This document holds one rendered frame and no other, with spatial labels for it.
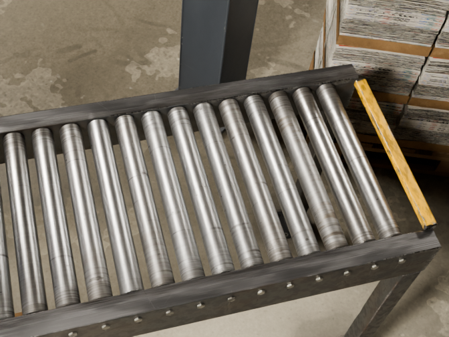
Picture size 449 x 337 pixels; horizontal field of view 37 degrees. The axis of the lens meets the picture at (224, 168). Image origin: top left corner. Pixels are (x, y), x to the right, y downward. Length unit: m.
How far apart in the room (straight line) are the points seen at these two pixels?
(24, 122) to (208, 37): 0.88
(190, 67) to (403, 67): 0.76
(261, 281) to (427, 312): 1.08
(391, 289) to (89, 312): 0.74
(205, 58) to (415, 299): 1.09
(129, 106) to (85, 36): 1.32
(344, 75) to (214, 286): 0.68
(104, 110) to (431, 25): 0.99
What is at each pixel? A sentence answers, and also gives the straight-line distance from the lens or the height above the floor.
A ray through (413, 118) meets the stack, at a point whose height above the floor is 0.31.
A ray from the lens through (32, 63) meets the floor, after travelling 2.86.
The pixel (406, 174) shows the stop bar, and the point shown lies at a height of 0.82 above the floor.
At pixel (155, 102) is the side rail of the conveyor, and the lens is 1.66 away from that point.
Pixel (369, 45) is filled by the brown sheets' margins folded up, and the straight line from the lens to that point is 2.15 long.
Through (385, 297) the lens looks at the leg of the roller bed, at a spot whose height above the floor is 0.54.
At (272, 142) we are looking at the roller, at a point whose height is 0.80.
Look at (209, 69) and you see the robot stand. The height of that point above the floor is 0.29.
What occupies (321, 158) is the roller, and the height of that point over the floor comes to 0.79.
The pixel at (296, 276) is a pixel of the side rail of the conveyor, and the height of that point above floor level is 0.80.
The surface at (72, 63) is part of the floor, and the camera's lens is 2.84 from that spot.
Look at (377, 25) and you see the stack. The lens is 2.09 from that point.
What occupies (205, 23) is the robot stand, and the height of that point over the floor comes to 0.50.
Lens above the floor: 2.08
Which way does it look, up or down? 56 degrees down
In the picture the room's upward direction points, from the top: 9 degrees clockwise
